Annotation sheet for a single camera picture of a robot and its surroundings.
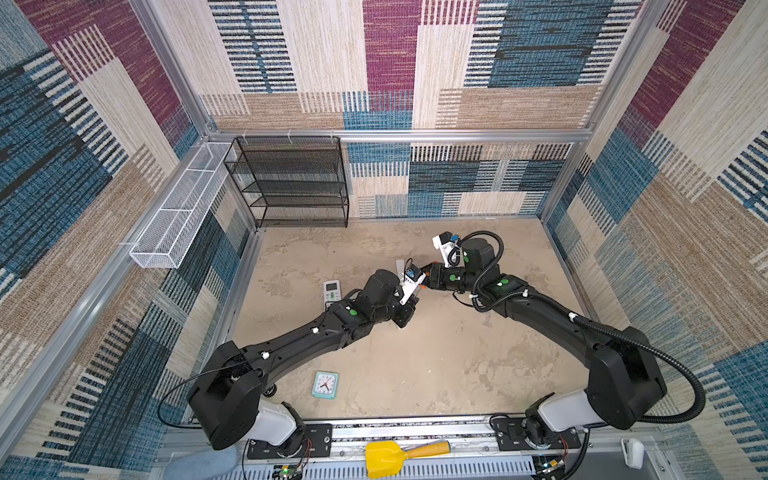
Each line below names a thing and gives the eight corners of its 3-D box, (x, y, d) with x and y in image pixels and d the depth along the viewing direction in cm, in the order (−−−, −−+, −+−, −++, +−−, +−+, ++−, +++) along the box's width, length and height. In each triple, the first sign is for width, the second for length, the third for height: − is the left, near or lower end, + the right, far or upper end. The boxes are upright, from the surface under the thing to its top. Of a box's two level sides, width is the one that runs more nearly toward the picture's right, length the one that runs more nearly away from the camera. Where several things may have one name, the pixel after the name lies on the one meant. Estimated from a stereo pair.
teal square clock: (314, 398, 82) (311, 395, 79) (317, 375, 86) (315, 371, 83) (337, 398, 82) (335, 395, 79) (339, 374, 86) (337, 371, 83)
